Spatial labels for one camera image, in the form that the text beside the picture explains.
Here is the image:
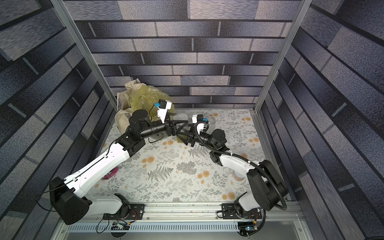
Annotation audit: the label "clear ribbed glass jar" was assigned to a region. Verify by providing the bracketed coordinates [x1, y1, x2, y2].
[207, 116, 216, 129]

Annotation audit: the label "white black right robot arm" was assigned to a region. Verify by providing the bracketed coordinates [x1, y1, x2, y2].
[177, 129, 289, 215]

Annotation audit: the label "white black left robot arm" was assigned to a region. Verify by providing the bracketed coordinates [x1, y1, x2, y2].
[49, 110, 189, 225]

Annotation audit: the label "purple plastic package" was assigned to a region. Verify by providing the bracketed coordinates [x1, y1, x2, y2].
[103, 167, 119, 180]

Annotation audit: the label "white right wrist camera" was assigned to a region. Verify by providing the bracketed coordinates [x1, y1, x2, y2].
[192, 114, 209, 135]

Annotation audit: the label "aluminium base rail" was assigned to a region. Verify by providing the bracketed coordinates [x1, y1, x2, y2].
[62, 203, 266, 240]

